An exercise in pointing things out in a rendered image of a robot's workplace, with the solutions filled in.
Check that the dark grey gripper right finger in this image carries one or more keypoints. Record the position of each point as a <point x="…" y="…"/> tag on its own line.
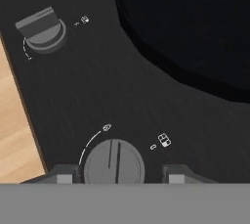
<point x="177" y="173"/>

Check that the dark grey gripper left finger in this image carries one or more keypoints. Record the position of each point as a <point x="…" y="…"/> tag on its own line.
<point x="65" y="173"/>

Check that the grey round stove knob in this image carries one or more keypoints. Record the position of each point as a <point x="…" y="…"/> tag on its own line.
<point x="114" y="162"/>
<point x="42" y="32"/>

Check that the black stove hob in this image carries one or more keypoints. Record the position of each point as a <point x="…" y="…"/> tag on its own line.
<point x="97" y="87"/>

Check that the black pan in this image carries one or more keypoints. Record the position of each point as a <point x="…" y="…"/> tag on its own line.
<point x="192" y="25"/>

